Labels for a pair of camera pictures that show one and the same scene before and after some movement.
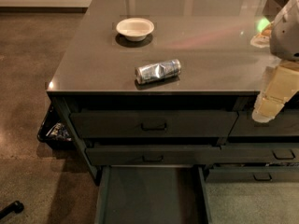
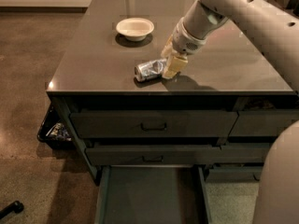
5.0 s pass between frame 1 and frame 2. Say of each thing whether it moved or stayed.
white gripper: moved
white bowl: stayed
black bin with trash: stayed
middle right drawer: stayed
